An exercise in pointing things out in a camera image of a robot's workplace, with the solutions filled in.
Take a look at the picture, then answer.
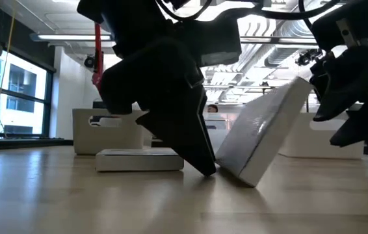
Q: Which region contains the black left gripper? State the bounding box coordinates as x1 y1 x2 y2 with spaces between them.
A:
101 38 218 177

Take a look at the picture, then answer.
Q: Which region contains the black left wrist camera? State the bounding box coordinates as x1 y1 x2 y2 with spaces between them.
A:
170 18 243 68

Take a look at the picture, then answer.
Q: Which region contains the grey plastic bin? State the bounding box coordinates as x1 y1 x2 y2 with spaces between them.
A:
72 108 154 155

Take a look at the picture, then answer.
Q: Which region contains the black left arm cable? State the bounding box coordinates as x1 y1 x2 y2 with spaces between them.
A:
156 0 214 22

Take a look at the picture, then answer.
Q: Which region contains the red desk lamp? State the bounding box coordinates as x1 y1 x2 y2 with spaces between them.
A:
77 0 107 95

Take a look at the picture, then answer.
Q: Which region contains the white labelled cardboard box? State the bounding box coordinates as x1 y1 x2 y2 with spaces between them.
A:
95 148 185 172

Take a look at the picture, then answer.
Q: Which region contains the large window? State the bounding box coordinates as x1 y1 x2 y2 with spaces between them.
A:
0 48 55 139

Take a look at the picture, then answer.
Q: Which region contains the black overhead camera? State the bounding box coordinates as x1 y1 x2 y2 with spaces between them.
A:
295 48 323 67

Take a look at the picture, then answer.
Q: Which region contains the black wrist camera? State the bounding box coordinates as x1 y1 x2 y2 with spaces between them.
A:
170 18 243 68
310 0 368 51

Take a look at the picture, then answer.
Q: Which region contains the long ceiling light bar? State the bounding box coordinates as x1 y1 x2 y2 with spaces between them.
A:
30 32 317 46

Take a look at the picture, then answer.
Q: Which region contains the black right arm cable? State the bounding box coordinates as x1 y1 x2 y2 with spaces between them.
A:
235 0 343 32

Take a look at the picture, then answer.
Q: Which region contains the white plastic bin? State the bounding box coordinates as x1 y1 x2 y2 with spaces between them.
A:
278 103 365 160

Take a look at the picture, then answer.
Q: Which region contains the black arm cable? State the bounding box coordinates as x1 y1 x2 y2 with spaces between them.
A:
156 0 214 22
235 0 343 32

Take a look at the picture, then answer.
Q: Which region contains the white card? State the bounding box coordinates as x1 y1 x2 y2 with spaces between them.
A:
215 76 314 189

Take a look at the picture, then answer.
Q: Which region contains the silver ventilation duct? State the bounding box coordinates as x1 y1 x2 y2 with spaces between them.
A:
265 19 318 68

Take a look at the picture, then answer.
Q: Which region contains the black metal table frame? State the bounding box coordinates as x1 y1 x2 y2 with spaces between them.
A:
0 138 74 151

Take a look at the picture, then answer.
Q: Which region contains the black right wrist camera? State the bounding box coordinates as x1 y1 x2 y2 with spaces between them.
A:
310 0 368 51

